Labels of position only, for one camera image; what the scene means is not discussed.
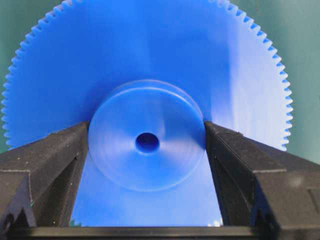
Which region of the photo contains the large blue plastic gear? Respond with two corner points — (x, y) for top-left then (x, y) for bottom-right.
(2, 0), (292, 227)

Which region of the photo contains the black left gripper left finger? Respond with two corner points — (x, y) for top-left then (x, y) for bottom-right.
(0, 121), (89, 230)

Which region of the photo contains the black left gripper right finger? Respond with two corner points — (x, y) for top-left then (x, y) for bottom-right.
(204, 121), (320, 232)

